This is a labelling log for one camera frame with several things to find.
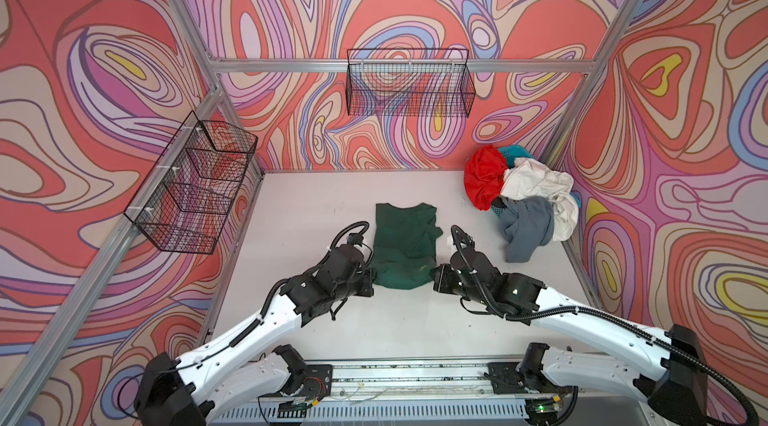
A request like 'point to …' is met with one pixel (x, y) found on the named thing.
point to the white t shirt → (527, 178)
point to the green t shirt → (404, 251)
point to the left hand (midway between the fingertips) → (380, 274)
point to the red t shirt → (483, 176)
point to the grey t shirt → (525, 225)
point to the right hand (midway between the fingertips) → (432, 279)
